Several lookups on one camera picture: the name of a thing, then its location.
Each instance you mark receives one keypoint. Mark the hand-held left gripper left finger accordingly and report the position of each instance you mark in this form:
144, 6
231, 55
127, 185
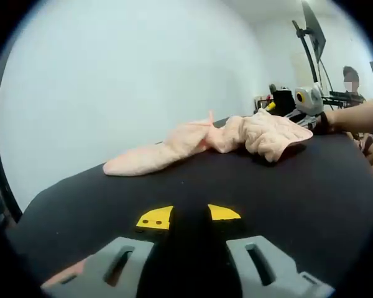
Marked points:
124, 264

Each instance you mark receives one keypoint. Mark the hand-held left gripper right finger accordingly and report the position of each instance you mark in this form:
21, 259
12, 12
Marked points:
267, 264

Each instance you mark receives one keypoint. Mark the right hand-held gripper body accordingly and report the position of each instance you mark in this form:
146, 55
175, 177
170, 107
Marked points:
309, 97

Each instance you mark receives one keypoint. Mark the pink towel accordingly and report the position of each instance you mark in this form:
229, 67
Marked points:
261, 136

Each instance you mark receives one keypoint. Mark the black box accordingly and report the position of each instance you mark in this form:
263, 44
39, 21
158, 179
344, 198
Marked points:
283, 101

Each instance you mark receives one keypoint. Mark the black monitor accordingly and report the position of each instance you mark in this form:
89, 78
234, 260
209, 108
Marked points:
314, 28

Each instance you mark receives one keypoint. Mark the black table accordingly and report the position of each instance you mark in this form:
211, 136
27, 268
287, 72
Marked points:
205, 186

